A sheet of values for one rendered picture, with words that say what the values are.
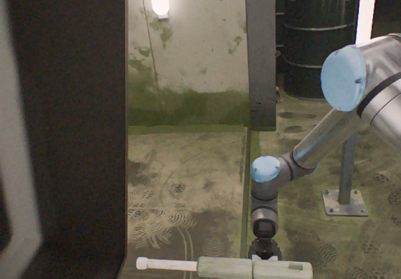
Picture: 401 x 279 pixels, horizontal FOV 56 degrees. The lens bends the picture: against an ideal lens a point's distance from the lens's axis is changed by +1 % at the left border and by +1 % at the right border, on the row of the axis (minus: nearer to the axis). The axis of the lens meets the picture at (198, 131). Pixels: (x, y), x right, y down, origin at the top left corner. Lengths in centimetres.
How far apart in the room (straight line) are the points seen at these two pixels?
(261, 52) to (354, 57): 184
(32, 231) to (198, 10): 168
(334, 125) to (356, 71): 35
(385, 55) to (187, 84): 203
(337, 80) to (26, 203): 98
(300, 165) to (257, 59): 142
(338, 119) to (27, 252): 103
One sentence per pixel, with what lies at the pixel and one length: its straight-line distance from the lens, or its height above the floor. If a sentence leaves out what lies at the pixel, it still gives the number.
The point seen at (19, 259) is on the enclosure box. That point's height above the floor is 52.
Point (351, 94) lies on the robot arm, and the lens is 74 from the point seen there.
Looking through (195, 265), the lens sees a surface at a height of 55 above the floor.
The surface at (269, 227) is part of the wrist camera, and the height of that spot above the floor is 60.
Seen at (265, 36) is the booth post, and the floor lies 70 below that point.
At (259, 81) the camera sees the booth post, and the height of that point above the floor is 39.
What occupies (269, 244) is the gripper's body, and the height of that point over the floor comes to 53.
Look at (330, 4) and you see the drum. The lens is 301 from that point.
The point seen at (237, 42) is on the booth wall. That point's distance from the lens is 254.
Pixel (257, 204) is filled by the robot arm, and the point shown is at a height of 55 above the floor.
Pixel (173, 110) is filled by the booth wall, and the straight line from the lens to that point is 279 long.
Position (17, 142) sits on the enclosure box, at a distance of 119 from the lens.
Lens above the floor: 139
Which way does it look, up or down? 29 degrees down
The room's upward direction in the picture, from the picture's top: 7 degrees counter-clockwise
